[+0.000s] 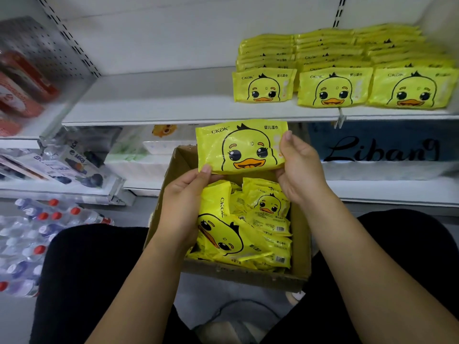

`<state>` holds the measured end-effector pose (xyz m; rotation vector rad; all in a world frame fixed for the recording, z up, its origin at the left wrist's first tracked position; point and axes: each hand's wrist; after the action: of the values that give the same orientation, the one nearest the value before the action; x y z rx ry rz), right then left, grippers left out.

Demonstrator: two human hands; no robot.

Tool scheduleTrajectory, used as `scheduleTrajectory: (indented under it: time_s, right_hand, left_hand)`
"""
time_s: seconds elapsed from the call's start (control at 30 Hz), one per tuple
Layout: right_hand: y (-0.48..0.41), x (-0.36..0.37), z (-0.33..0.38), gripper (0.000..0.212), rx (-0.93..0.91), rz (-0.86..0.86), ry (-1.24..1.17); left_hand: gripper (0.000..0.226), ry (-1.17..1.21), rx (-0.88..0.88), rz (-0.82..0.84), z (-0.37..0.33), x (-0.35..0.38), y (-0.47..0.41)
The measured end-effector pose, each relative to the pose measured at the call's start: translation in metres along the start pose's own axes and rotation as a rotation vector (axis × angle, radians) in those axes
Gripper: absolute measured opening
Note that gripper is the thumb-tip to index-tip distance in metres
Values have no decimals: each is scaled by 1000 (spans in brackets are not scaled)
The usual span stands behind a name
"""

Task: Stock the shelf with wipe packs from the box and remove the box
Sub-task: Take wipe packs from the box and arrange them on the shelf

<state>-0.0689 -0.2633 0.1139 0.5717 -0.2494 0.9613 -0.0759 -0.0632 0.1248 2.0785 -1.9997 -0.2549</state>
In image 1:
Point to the pack of red-capped bottles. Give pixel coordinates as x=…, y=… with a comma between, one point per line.
x=36, y=240

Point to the person's left hand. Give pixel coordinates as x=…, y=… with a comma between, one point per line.
x=179, y=211

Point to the white metal shelf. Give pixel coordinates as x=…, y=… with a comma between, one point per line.
x=158, y=96

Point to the person's black trousers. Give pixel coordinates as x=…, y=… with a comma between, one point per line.
x=72, y=283

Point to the person's left forearm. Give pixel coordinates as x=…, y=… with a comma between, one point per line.
x=140, y=297

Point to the brown cardboard box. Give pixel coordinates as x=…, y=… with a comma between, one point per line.
x=301, y=247

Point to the person's right cream clog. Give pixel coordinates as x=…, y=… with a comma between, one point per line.
x=294, y=297

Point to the white duck tissue pack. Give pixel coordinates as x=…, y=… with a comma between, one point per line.
x=168, y=143

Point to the person's right hand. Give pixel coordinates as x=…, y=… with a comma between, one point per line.
x=305, y=172

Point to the person's right forearm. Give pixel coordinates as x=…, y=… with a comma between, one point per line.
x=380, y=276

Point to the metal frame stool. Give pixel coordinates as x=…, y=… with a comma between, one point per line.
x=215, y=333

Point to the white pegboard shelf unit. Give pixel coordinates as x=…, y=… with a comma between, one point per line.
x=64, y=39

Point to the MIQI boxes with fruit print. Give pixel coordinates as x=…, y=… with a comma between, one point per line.
x=64, y=164

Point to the green white tissue pack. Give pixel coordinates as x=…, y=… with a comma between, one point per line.
x=125, y=154

